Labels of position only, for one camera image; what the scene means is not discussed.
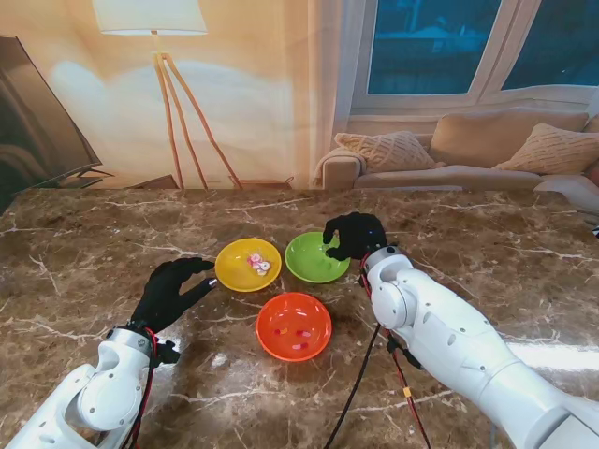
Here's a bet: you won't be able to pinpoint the beige sofa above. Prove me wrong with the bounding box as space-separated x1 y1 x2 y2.
314 108 599 216

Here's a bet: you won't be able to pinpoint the black flat television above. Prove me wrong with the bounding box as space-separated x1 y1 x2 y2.
0 35 116 197

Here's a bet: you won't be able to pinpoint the red cable on right arm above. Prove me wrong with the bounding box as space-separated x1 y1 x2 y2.
322 261 432 449

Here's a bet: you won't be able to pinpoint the red cable on left arm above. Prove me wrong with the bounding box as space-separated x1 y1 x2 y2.
125 326 158 449

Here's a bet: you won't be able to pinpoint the red cable on arm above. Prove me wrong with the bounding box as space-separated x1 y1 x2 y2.
322 261 432 449
125 326 158 449

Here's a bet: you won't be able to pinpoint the white framed window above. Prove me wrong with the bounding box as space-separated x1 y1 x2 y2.
350 0 599 111

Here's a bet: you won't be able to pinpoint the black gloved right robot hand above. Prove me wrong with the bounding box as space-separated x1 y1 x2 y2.
323 212 388 262

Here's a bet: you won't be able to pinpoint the green plastic bowl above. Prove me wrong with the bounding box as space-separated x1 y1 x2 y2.
284 230 352 284

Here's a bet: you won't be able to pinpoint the pink white candies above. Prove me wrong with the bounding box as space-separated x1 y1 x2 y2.
241 251 273 277

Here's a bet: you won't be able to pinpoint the yellow plastic bowl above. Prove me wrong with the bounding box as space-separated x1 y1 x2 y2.
214 238 283 294

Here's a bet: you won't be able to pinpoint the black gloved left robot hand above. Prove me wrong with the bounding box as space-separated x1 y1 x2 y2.
129 256 217 334

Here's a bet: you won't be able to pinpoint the tripod floor lamp white shade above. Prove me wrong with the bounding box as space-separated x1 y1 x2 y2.
92 0 244 191

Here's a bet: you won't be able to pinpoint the orange plastic bowl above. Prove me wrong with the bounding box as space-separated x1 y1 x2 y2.
256 291 333 363

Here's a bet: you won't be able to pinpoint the beige knit cushion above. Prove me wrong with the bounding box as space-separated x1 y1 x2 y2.
334 131 446 173
490 123 599 175

